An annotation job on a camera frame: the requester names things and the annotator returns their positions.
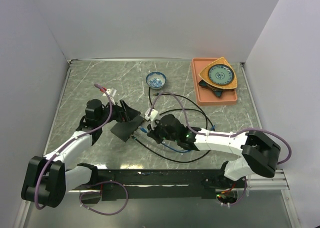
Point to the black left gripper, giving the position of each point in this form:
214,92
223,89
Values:
129,113

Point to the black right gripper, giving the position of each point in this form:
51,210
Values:
153,131

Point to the black network switch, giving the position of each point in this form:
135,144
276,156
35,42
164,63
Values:
124,130

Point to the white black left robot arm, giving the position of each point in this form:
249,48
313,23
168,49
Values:
47,178

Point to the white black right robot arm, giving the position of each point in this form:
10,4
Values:
257,153

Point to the blue white porcelain bowl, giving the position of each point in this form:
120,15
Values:
156,80

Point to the pink plastic tray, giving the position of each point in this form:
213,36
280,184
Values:
206,94

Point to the dark blue triangular plate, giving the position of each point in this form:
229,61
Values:
216,91

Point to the yellow triangular woven plate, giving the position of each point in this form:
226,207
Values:
203,74

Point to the teal round patterned plate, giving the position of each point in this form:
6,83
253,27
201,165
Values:
221,74

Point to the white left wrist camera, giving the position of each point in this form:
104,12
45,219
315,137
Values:
111,93

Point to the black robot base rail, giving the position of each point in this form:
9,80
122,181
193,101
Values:
160,183

